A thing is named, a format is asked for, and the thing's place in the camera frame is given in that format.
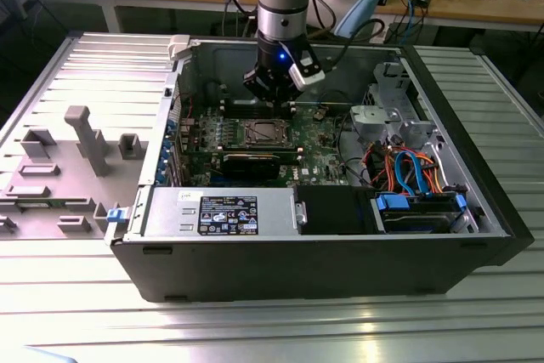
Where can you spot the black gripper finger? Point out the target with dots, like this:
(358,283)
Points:
(287,95)
(259,84)

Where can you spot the silver CPU with green edge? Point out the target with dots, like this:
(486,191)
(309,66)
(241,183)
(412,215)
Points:
(267,131)

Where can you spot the black RAM slot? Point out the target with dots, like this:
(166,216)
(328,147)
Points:
(231,116)
(289,151)
(231,112)

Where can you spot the blue expansion slot clip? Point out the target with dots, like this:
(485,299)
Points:
(162,178)
(171,126)
(168,144)
(165,163)

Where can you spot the silver coin battery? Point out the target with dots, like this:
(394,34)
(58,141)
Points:
(319,115)

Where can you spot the green motherboard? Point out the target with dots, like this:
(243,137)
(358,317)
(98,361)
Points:
(323,154)

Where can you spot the black graphics card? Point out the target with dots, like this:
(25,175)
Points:
(251,167)

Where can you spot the pale grey case latch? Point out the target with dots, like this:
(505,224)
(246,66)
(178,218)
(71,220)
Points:
(178,46)

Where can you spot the perforated metal drive cage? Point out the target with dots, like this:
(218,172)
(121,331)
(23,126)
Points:
(374,118)

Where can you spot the grey power supply with label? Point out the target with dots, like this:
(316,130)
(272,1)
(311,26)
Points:
(170,210)

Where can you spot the small black square item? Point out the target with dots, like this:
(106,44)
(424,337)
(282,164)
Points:
(423,0)

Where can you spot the black and grey PC case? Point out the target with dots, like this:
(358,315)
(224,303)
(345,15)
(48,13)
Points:
(297,269)

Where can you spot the hard disk in blue carrier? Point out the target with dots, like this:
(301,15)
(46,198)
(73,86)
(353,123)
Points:
(416,220)

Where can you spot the blue case latch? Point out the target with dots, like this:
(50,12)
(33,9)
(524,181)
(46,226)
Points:
(117,215)

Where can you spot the grey parts rack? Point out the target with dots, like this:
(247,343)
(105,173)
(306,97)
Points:
(76,176)

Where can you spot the pale blue object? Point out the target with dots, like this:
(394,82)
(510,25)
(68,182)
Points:
(47,356)

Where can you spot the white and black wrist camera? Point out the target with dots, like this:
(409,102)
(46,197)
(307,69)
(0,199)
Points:
(308,78)

